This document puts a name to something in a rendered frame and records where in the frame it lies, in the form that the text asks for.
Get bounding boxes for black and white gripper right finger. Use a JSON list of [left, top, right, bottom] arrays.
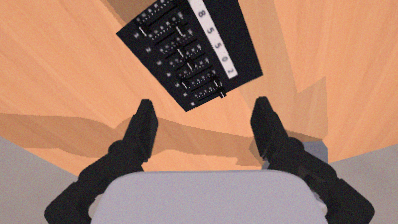
[[250, 96, 375, 224]]

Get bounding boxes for black lighting desk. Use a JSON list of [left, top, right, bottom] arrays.
[[115, 0, 263, 112]]

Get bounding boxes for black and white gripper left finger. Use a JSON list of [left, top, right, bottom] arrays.
[[44, 99, 159, 224]]

